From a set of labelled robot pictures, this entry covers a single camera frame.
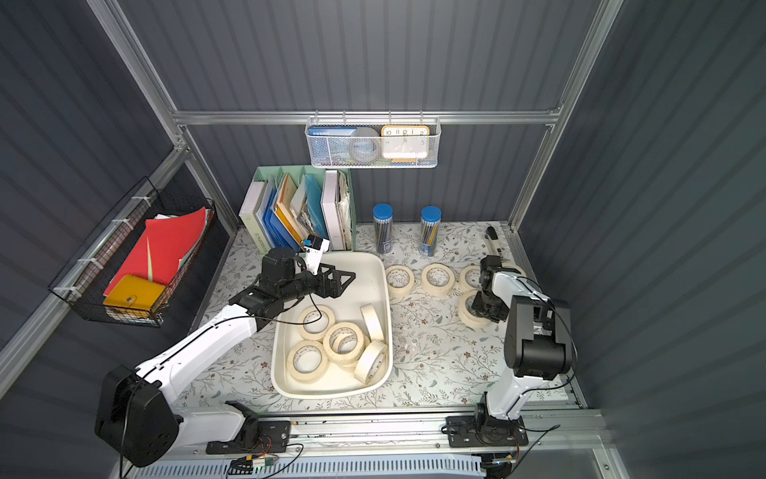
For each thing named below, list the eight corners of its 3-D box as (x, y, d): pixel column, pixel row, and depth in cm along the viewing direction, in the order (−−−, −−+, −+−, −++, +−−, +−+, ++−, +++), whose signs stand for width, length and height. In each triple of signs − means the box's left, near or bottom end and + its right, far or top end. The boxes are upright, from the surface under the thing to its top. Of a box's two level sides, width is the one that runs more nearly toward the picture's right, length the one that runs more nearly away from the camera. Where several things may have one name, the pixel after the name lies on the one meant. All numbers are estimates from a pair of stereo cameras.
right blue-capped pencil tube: (418, 257, 113) (423, 219, 97) (417, 244, 117) (422, 206, 102) (435, 257, 113) (442, 219, 97) (433, 244, 117) (440, 206, 102)
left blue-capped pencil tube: (375, 254, 114) (373, 216, 98) (376, 242, 118) (373, 204, 102) (393, 254, 114) (393, 216, 98) (392, 242, 118) (393, 204, 102)
